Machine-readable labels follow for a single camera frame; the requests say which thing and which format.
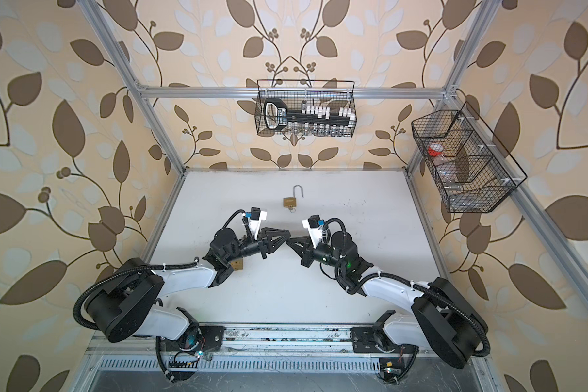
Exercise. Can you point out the wire basket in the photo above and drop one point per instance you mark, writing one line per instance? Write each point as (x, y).
(334, 93)
(477, 172)

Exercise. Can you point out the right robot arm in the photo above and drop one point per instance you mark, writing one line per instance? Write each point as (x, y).
(446, 322)

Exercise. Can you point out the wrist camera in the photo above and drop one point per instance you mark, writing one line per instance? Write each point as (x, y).
(315, 227)
(252, 221)

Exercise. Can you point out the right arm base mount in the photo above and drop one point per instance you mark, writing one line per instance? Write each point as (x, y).
(371, 340)

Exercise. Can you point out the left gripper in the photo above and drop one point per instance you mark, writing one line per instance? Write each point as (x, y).
(264, 246)

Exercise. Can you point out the right wire basket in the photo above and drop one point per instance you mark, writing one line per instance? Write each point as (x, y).
(477, 172)

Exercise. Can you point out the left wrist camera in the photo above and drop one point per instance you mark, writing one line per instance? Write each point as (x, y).
(252, 221)

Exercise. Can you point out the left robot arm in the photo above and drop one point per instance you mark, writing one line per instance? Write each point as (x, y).
(126, 303)

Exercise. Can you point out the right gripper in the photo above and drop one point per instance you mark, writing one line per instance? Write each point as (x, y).
(305, 251)

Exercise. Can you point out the back wire basket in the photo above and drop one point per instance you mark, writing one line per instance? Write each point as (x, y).
(334, 93)

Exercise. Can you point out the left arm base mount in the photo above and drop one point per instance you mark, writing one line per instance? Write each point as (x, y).
(200, 338)

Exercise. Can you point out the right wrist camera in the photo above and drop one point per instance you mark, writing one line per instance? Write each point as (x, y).
(315, 227)

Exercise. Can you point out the small brass padlock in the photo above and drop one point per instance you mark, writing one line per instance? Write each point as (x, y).
(238, 264)

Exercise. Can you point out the large brass padlock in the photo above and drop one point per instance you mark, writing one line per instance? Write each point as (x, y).
(291, 201)

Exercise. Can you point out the black socket set holder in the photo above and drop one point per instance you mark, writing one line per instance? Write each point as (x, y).
(277, 116)

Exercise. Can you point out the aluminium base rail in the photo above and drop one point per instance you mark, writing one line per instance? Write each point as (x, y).
(309, 339)

